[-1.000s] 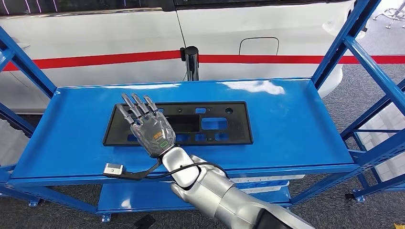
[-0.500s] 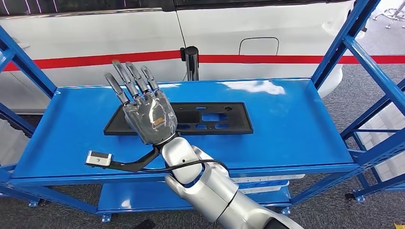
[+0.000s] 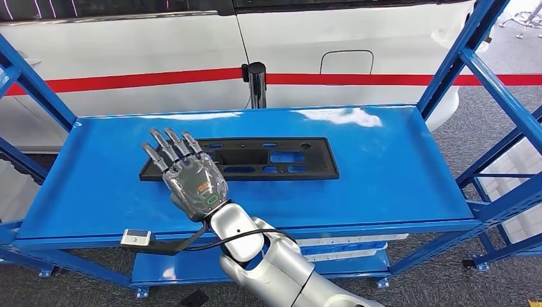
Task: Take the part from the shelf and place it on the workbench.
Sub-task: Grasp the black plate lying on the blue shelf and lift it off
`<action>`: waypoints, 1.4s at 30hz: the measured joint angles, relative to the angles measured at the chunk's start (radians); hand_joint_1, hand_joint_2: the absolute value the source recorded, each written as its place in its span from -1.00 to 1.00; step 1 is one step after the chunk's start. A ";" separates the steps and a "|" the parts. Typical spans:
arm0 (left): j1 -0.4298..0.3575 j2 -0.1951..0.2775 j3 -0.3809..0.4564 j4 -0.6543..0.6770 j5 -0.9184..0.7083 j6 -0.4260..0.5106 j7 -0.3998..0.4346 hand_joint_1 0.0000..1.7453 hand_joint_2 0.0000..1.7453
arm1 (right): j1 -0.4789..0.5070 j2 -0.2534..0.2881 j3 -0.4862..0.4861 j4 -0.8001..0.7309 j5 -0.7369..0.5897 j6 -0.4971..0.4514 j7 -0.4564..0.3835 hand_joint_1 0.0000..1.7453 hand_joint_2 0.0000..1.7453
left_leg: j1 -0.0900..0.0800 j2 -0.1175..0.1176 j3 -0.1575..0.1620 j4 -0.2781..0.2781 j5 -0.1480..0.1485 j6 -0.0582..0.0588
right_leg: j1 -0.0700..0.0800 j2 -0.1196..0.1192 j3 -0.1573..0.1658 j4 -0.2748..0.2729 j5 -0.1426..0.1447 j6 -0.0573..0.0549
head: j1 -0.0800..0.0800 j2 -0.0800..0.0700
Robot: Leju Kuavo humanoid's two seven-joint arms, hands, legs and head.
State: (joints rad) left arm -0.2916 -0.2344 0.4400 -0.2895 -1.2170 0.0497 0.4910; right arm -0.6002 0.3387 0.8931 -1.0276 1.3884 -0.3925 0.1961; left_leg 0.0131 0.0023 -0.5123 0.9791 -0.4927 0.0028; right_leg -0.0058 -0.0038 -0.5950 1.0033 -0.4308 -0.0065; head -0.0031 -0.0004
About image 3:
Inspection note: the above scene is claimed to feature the black robot left foot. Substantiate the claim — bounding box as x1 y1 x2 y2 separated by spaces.
179 290 210 307

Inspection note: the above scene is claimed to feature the blue plastic crate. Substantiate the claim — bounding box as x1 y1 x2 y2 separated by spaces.
299 241 389 256

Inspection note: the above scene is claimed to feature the white plastic crate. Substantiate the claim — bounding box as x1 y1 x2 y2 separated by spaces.
302 249 385 263
477 138 542 246
0 159 33 223
296 233 410 248

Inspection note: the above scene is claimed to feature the white car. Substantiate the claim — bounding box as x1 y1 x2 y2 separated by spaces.
0 0 495 151

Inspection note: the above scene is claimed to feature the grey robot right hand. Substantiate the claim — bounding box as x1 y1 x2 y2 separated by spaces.
141 127 230 223

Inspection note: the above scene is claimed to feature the chrome chair base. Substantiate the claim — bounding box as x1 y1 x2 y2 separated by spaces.
499 6 542 40

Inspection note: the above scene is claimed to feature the black chrome stanchion post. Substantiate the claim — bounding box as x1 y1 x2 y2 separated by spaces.
240 61 268 110

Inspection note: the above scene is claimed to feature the black plastic panel part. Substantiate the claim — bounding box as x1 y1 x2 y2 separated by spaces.
139 136 341 182

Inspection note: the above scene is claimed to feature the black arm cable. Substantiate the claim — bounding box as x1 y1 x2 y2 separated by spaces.
182 220 298 255

